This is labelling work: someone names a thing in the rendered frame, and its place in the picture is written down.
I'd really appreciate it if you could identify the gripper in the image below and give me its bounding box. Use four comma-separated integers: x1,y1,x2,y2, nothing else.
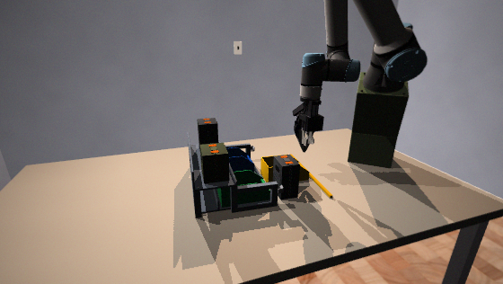
294,97,324,152

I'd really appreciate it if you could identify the yellow bin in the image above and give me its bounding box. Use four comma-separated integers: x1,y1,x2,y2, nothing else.
260,155,308,182

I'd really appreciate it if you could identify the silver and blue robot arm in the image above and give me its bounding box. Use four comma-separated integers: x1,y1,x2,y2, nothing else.
300,0,428,100

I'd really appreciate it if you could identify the grey bin rack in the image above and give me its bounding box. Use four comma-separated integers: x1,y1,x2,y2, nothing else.
188,134,284,218

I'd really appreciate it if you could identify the green open bin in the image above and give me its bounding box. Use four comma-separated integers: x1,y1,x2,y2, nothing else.
217,170,270,208

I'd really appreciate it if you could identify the yellow bar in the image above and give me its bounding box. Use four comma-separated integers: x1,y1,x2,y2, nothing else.
309,173,332,198

